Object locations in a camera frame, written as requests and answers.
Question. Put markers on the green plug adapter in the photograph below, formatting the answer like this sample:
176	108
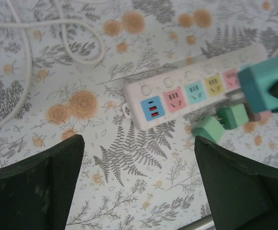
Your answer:
208	129
234	116

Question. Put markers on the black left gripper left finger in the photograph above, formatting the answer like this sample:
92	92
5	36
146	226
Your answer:
21	191

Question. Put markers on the white multi-socket power strip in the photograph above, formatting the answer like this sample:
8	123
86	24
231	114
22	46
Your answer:
158	87

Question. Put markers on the aluminium frame rail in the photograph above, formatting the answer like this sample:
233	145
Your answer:
201	224

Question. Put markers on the teal plug adapter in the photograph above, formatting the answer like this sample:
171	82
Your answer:
253	83

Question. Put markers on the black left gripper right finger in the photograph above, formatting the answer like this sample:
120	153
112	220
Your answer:
244	191

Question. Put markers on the floral tablecloth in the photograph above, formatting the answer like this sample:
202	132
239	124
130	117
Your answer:
129	191

